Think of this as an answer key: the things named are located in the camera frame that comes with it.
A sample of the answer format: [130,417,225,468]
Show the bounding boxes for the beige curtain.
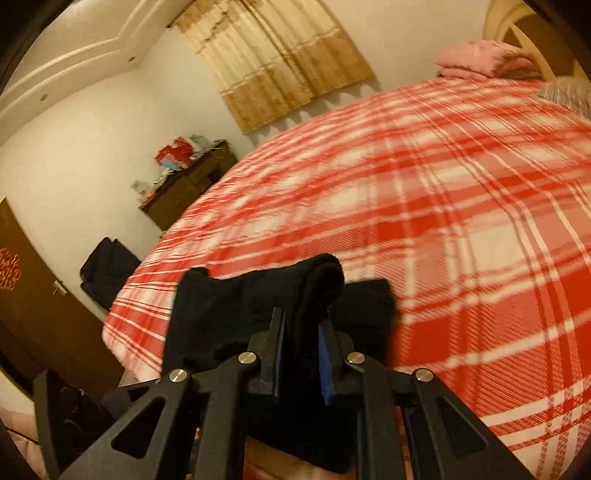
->
[174,0,376,136]

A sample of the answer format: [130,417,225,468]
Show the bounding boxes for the black pants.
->
[164,253,396,474]

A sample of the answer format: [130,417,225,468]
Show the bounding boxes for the pink folded blanket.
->
[435,39,542,80]

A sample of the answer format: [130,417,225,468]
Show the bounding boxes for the cream wooden headboard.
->
[482,0,591,81]

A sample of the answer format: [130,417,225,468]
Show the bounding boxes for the red plaid bed sheet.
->
[102,76,591,480]

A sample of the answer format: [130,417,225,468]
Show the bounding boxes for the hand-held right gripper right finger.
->
[318,320,536,480]

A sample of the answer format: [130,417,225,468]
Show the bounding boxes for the grey striped blanket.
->
[538,76,591,117]

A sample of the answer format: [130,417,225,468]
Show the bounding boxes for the dark wooden dresser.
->
[140,141,239,232]

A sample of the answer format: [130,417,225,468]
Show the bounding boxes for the pile of red packages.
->
[154,135,216,175]

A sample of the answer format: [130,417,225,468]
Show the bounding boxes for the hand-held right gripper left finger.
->
[60,307,286,480]

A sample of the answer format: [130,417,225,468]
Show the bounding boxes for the black bag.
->
[79,237,142,311]

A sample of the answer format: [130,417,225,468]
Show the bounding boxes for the red door decoration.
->
[0,248,23,292]

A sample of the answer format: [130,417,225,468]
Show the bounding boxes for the brown wooden door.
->
[0,198,126,398]

